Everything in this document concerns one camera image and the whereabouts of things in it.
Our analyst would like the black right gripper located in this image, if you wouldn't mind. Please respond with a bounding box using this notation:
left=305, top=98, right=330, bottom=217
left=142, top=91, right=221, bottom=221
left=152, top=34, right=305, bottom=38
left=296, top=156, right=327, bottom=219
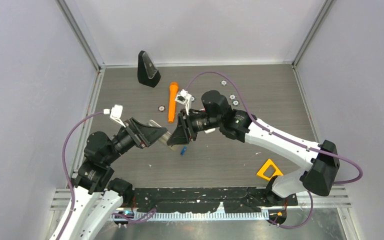
left=168, top=108, right=222, bottom=146

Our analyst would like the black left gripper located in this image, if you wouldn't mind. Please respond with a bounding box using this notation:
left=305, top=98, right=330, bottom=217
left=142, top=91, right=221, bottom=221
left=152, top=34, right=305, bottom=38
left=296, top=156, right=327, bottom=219
left=104, top=116, right=168, bottom=164

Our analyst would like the blue battery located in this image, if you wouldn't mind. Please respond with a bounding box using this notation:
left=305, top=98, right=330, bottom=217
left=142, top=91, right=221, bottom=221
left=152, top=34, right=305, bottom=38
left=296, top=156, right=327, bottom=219
left=180, top=146, right=187, bottom=156

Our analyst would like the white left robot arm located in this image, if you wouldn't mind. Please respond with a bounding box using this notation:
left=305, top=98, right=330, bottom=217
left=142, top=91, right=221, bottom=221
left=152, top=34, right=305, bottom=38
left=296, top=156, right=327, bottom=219
left=50, top=117, right=168, bottom=240

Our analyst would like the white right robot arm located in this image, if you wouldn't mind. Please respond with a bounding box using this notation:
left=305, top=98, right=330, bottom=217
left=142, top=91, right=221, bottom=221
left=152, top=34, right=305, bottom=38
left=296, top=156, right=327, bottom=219
left=167, top=90, right=340, bottom=205

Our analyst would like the black wedge stand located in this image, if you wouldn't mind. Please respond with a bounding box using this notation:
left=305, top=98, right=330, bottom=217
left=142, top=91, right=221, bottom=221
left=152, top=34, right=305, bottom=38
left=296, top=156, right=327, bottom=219
left=137, top=50, right=161, bottom=88

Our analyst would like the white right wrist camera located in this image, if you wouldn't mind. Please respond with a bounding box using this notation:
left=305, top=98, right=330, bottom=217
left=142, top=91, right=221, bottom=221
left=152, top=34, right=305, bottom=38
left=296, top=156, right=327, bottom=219
left=175, top=89, right=192, bottom=115

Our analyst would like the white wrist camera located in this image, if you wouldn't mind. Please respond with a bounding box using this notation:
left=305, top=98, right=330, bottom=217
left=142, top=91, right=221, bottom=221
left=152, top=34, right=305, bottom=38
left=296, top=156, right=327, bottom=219
left=175, top=89, right=192, bottom=115
left=103, top=104, right=126, bottom=128

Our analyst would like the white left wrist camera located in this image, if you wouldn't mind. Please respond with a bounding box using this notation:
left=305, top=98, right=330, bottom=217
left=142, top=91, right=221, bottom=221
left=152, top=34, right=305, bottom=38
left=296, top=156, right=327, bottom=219
left=103, top=104, right=126, bottom=128

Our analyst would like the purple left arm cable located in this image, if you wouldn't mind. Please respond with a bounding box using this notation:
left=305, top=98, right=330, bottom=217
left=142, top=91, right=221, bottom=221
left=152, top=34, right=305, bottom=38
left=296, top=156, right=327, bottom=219
left=56, top=110, right=107, bottom=240

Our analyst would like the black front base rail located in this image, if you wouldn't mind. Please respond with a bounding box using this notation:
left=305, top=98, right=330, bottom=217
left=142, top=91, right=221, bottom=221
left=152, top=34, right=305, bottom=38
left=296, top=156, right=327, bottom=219
left=130, top=186, right=298, bottom=214

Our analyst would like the yellow triangular frame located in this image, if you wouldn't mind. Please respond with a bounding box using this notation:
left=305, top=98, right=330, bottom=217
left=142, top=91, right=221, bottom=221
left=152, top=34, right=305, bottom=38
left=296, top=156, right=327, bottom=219
left=256, top=158, right=284, bottom=181

